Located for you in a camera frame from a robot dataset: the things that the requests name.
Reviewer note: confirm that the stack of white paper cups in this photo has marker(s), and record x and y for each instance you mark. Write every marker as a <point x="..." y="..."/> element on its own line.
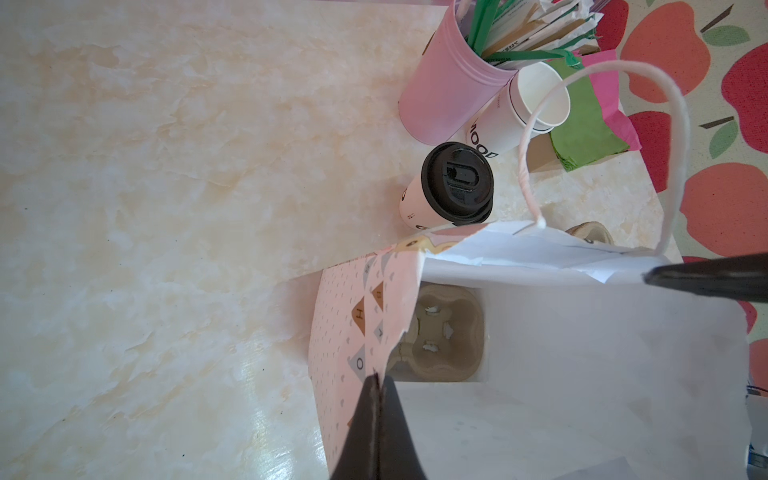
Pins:
<point x="498" y="128"/>

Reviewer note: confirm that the pink cup holder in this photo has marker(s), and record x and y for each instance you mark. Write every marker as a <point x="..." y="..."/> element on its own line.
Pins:
<point x="450" y="84"/>

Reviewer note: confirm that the black coffee cup lid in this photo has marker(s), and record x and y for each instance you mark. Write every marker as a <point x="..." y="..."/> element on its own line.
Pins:
<point x="458" y="183"/>

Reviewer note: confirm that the white paper coffee cup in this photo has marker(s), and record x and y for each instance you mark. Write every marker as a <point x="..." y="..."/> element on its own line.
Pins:
<point x="415" y="211"/>

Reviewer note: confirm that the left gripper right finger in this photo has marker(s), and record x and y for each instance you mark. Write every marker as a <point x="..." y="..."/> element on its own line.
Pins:
<point x="397" y="458"/>

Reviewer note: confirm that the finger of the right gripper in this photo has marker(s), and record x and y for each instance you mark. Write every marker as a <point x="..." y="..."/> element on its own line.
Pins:
<point x="742" y="278"/>

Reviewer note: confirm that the single cardboard cup carrier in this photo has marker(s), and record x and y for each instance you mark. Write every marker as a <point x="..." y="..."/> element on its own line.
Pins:
<point x="445" y="340"/>

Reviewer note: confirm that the green napkin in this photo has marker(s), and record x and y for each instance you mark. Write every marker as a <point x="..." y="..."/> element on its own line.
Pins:
<point x="584" y="138"/>

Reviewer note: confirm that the white patterned gift bag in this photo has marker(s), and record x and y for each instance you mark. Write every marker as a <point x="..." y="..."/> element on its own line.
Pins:
<point x="584" y="365"/>

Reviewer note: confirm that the brown cardboard tray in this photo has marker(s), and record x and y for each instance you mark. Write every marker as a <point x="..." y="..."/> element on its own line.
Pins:
<point x="541" y="155"/>

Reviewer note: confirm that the pink napkin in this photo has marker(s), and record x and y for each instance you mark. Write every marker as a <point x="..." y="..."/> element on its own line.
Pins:
<point x="607" y="91"/>

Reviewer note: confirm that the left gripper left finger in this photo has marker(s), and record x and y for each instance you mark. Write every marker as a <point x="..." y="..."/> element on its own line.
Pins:
<point x="359" y="458"/>

